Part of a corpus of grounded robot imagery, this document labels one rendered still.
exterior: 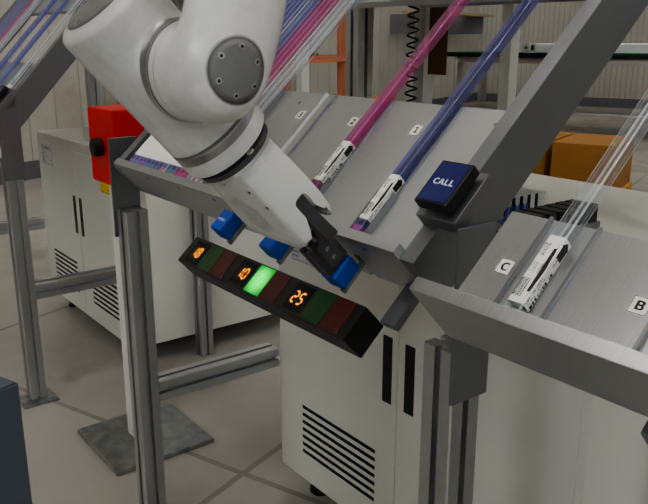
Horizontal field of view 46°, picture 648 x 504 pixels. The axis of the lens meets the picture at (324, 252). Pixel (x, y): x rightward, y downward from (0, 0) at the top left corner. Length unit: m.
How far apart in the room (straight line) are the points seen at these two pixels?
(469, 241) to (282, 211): 0.17
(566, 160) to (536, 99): 3.49
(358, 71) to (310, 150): 0.61
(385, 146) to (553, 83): 0.19
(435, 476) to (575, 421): 0.31
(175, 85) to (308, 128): 0.46
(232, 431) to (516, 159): 1.28
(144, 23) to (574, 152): 3.78
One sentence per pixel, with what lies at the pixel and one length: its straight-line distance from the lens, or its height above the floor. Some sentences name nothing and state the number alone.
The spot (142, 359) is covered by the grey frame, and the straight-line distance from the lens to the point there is 1.39.
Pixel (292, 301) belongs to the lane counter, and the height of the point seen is 0.65.
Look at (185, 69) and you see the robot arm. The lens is 0.54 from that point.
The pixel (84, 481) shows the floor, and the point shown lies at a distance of 1.78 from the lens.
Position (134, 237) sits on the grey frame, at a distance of 1.32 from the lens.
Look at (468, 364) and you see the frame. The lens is 0.73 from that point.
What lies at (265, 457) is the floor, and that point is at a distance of 1.80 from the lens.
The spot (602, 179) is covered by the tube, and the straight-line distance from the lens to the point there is 0.60.
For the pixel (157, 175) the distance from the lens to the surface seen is 1.12.
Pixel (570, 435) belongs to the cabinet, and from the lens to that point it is 1.06.
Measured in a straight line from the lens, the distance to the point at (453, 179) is 0.70.
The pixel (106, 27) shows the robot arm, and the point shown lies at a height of 0.93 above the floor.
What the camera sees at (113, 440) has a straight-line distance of 1.90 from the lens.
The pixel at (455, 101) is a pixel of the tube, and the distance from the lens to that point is 0.84.
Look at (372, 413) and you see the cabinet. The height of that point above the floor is 0.30.
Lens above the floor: 0.92
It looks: 16 degrees down
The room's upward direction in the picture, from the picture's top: straight up
